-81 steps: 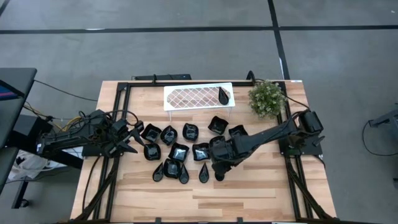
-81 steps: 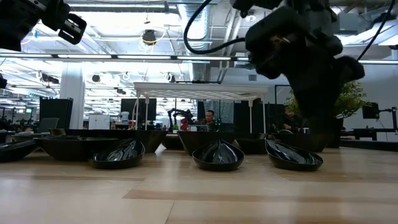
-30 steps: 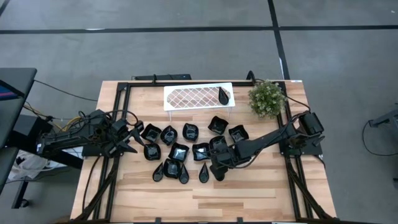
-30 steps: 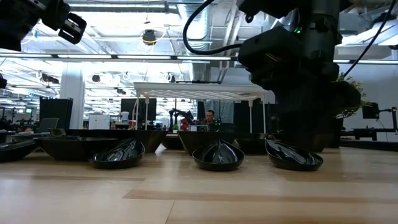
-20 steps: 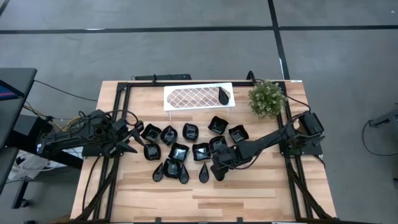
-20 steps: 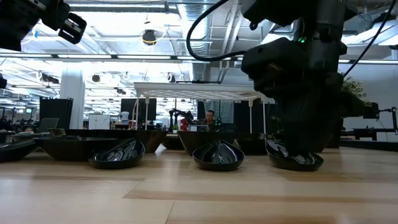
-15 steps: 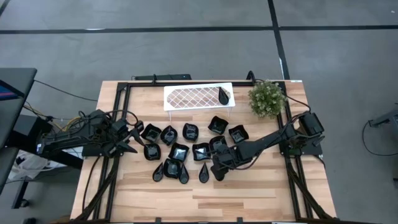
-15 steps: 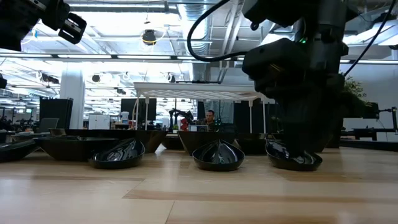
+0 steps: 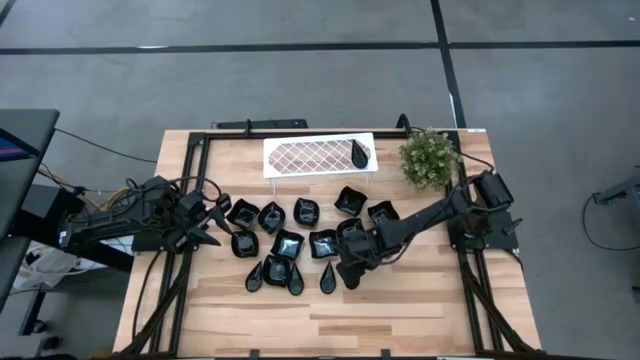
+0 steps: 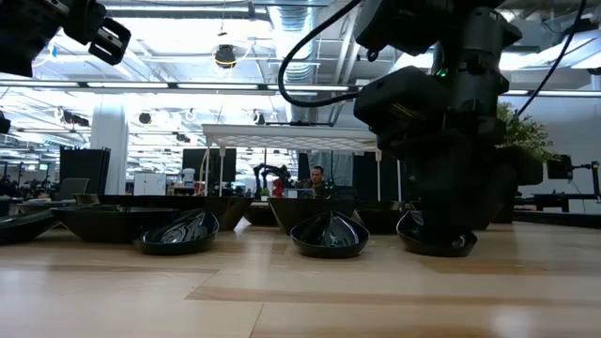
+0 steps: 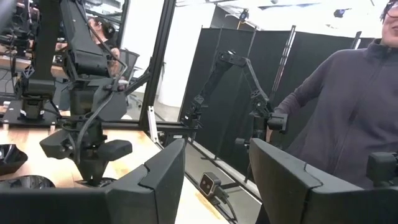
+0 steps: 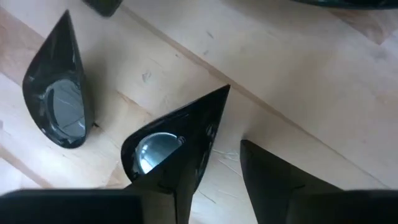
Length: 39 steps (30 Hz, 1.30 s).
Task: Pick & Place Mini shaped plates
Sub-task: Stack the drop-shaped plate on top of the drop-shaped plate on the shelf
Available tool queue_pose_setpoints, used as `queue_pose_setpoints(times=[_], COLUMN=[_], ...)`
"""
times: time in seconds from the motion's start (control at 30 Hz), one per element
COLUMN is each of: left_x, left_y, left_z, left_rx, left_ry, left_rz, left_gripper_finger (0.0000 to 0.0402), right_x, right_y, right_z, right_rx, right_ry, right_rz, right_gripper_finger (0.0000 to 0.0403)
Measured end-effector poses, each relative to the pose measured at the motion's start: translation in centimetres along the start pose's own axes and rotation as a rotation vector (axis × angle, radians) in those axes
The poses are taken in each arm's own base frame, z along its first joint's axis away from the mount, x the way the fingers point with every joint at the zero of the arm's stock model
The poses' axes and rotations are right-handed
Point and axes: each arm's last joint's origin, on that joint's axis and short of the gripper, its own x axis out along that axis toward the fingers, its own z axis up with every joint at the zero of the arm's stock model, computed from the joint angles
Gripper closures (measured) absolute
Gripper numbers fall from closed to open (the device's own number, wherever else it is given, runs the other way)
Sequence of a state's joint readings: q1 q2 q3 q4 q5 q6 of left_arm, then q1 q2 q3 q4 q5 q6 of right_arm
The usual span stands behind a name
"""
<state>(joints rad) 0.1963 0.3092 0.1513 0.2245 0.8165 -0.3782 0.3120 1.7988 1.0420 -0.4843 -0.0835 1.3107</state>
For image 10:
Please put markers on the black background robot arm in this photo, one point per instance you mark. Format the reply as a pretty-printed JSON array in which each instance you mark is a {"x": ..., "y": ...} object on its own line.
[{"x": 263, "y": 170}]

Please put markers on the white pillar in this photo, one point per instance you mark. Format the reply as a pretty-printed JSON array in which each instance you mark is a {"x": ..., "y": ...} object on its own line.
[{"x": 109, "y": 150}]

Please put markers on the stack of black oval plates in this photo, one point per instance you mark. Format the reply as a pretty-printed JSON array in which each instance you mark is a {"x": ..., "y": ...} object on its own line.
[{"x": 408, "y": 239}]

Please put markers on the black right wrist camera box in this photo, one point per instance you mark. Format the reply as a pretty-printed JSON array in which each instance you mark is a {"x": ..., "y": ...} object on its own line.
[{"x": 399, "y": 101}]

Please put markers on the black ceiling spotlight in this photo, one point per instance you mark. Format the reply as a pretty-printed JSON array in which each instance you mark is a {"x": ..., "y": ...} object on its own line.
[{"x": 145, "y": 118}]

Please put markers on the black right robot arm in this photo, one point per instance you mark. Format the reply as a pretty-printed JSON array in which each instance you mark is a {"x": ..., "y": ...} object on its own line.
[{"x": 483, "y": 28}]

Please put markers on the grey laptop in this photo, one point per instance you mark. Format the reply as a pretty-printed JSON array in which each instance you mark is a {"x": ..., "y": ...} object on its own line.
[{"x": 299, "y": 193}]

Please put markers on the green potted plant black pot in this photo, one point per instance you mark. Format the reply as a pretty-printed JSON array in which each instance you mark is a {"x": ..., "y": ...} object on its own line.
[{"x": 526, "y": 133}]

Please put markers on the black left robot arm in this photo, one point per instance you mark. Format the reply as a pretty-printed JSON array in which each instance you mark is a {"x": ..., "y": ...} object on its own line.
[{"x": 28, "y": 33}]

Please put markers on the person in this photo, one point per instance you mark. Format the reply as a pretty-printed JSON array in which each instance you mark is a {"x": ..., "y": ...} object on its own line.
[{"x": 318, "y": 178}]

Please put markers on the black desk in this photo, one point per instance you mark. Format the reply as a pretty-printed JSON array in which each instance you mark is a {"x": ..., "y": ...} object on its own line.
[{"x": 554, "y": 199}]

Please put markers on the black square deep mini bowl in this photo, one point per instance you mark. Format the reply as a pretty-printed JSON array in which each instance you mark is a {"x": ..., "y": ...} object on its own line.
[
  {"x": 300, "y": 205},
  {"x": 232, "y": 211}
]

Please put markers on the white cabinet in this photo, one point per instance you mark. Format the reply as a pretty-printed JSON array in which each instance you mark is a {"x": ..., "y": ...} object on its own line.
[{"x": 150, "y": 184}]

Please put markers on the black room partition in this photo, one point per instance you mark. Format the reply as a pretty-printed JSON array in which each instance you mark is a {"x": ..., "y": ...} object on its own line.
[{"x": 84, "y": 169}]

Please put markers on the silver ventilation duct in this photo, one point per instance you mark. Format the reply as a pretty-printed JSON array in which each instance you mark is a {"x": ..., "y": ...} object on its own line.
[{"x": 298, "y": 21}]

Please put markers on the red machine part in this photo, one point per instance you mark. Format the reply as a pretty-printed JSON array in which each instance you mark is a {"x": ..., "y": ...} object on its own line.
[{"x": 279, "y": 188}]

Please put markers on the black aluminium rig frame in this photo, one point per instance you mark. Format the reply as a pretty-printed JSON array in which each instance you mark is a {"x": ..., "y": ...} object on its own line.
[{"x": 554, "y": 219}]

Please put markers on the black monitor on arm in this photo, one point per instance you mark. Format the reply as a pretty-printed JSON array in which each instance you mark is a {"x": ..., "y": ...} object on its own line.
[{"x": 559, "y": 166}]

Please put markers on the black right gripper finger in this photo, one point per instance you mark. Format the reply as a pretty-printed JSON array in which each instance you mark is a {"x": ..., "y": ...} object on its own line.
[
  {"x": 436, "y": 197},
  {"x": 472, "y": 188}
]

